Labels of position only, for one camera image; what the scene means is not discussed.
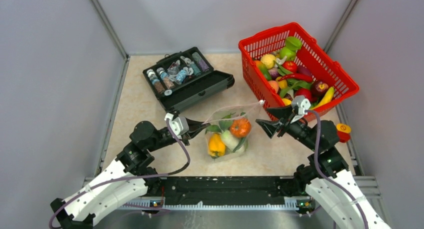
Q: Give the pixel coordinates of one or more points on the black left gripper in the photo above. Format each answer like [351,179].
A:
[194,126]

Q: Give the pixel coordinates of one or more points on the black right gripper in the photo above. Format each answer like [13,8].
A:
[280,112]

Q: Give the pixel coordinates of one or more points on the yellow bell pepper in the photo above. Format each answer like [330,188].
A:
[216,148]

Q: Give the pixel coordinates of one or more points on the clear zip top bag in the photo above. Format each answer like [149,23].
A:
[252,110]

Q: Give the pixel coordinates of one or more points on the orange pumpkin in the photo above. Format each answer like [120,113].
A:
[240,128]

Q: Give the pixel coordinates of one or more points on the white radish with leaves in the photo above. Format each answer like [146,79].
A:
[234,146]

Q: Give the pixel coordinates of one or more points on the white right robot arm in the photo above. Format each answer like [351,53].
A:
[327,178]

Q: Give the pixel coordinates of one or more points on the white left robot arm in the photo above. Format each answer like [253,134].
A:
[128,176]

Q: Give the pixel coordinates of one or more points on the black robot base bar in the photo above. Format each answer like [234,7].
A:
[230,191]

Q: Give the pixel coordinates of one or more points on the black poker chip case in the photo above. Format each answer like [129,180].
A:
[189,75]

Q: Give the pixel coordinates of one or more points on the red chili pepper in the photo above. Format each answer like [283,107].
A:
[297,76]

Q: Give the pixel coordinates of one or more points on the orange mango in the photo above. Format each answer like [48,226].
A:
[263,69]

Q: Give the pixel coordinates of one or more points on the red apple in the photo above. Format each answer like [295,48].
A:
[319,88]

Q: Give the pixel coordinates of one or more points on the red tomato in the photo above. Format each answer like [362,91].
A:
[290,66]

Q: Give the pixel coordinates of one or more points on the yellow banana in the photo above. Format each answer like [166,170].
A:
[328,96]

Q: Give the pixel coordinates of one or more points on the yellow lemon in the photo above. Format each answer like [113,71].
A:
[269,60]

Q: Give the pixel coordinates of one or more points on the red yellow emergency button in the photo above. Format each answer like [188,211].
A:
[343,132]

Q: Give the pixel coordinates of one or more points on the red plastic basket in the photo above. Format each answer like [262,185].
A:
[311,60]

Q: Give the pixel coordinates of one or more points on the light green pepper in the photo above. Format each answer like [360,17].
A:
[289,51]

